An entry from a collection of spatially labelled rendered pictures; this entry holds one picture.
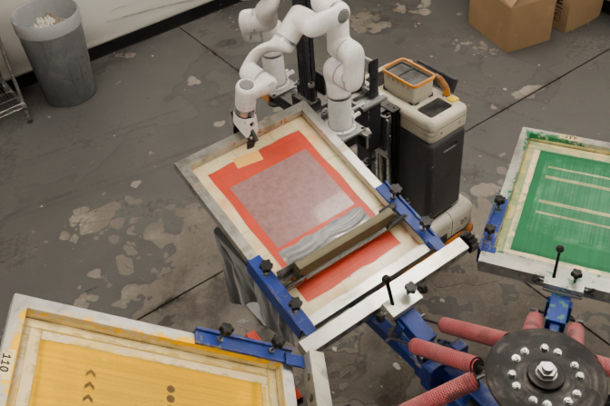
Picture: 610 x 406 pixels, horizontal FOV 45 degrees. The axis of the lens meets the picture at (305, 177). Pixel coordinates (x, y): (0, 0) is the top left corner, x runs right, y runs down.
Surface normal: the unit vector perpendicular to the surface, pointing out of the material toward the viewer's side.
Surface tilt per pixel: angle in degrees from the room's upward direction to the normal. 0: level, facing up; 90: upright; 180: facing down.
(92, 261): 0
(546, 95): 0
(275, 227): 16
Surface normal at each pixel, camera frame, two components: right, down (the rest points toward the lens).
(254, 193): 0.10, -0.59
